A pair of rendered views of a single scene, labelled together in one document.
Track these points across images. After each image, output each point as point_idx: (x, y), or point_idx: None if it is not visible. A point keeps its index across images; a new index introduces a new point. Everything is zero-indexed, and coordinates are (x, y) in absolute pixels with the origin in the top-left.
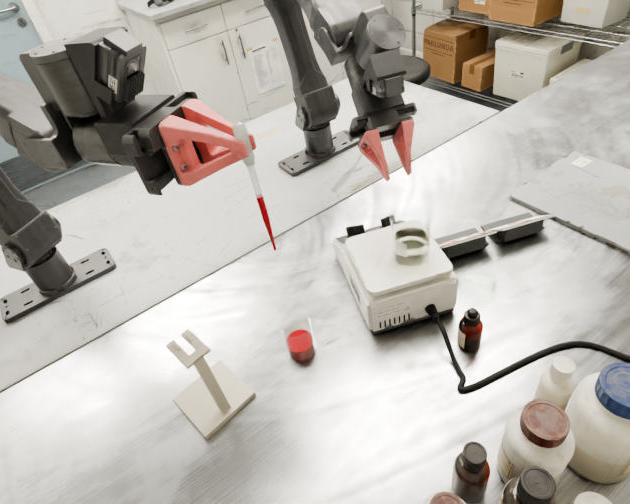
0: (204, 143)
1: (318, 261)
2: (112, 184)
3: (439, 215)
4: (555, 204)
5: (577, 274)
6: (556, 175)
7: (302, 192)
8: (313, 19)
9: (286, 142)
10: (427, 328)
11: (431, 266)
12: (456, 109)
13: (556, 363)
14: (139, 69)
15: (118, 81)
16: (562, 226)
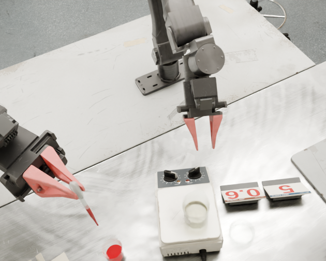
0: (55, 172)
1: (143, 183)
2: (12, 68)
3: (236, 162)
4: (319, 175)
5: (311, 241)
6: None
7: (146, 113)
8: (165, 15)
9: (146, 56)
10: (199, 260)
11: (206, 230)
12: (283, 53)
13: None
14: (14, 131)
15: None
16: (317, 196)
